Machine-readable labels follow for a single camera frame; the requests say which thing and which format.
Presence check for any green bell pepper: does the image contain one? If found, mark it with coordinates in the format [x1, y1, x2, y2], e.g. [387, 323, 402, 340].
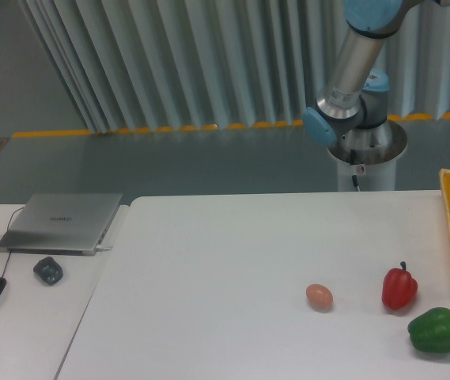
[407, 307, 450, 354]

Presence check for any small black case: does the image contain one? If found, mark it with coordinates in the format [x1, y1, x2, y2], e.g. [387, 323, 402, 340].
[33, 256, 63, 286]

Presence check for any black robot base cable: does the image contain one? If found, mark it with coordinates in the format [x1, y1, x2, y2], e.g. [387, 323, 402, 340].
[349, 148, 362, 192]

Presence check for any red bell pepper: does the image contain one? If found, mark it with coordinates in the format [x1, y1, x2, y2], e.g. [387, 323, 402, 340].
[381, 261, 418, 310]

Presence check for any silver closed laptop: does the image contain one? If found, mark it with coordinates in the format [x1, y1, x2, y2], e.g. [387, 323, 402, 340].
[0, 193, 122, 256]

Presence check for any brown egg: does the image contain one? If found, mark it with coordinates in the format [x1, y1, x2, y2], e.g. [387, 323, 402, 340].
[306, 283, 334, 310]

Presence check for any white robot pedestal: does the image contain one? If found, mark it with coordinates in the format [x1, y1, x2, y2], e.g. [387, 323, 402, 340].
[327, 120, 407, 192]

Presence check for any white folding partition screen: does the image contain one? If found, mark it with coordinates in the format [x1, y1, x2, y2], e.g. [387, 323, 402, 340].
[21, 1, 450, 134]

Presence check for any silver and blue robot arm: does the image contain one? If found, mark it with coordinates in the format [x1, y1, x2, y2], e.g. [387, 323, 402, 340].
[301, 1, 450, 146]

